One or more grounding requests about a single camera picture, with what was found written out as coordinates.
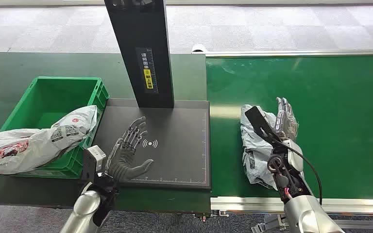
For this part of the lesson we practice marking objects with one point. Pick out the grey mailer bag, QR labels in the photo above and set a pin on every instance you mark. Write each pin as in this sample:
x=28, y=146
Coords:
x=28, y=148

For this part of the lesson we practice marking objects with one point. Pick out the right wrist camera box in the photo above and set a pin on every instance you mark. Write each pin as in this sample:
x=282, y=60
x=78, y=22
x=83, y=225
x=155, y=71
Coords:
x=259, y=122

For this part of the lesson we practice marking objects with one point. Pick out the yellow and black column label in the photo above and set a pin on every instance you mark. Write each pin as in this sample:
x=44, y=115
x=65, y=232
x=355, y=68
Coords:
x=148, y=70

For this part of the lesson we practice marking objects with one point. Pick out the green plastic crate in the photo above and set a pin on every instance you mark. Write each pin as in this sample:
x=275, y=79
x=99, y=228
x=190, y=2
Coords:
x=54, y=96

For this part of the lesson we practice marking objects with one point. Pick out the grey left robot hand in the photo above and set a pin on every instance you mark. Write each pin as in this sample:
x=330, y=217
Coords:
x=122, y=164

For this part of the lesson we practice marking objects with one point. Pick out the aluminium conveyor frame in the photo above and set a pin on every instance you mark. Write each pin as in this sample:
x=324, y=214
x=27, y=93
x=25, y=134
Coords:
x=244, y=204

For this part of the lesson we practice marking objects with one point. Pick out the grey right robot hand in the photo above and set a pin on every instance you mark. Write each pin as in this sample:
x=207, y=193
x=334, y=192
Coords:
x=295, y=157

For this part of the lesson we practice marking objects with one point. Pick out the green conveyor belt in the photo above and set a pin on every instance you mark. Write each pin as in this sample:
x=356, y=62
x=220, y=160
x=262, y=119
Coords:
x=341, y=122

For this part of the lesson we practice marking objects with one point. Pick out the black scanner column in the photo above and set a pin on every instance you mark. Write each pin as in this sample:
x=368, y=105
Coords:
x=141, y=29

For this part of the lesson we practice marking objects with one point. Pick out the black scanner platform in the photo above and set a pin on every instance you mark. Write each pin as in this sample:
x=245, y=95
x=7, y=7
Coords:
x=180, y=141

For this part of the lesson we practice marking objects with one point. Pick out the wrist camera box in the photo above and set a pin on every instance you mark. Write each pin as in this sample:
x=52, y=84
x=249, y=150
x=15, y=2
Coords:
x=259, y=122
x=93, y=157

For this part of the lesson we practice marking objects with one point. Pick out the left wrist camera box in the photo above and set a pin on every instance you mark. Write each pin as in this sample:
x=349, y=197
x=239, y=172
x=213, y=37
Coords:
x=93, y=157

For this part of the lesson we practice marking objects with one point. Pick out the grey mailer bag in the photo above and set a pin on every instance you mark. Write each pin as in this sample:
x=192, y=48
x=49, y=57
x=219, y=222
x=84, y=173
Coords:
x=255, y=154
x=28, y=148

